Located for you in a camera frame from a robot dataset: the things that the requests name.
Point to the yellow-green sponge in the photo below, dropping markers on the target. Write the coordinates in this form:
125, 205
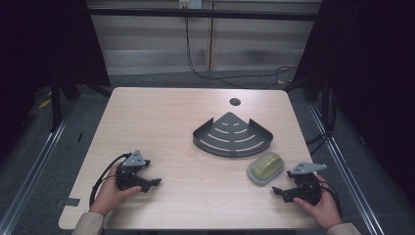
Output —
257, 178

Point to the dark grey corner shelf rack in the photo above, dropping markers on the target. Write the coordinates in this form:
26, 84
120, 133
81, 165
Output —
232, 137

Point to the yellow-green soap bar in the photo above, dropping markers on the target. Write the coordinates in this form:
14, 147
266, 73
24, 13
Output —
266, 165

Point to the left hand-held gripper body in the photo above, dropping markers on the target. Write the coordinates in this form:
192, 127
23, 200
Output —
128, 178

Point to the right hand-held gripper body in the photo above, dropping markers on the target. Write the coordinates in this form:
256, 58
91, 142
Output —
306, 191

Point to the person's right hand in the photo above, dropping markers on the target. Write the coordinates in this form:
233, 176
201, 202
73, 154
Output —
321, 210

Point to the metal floor rail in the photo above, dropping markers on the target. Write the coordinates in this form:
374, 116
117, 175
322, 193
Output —
342, 169
29, 176

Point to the dark curtain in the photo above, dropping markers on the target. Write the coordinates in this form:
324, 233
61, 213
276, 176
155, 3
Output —
42, 49
368, 65

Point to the person's left hand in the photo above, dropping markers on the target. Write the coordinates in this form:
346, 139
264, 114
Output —
109, 196

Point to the white wall outlet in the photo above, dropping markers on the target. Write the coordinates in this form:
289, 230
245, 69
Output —
190, 3

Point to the small black tape piece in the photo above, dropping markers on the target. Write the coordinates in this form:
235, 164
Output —
80, 137

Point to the black horizontal frame bar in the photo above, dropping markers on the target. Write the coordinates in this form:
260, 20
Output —
202, 13

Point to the grey tape strip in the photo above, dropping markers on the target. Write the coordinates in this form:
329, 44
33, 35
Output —
68, 202

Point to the black metal stand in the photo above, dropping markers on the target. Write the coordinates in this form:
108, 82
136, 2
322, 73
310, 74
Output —
56, 101

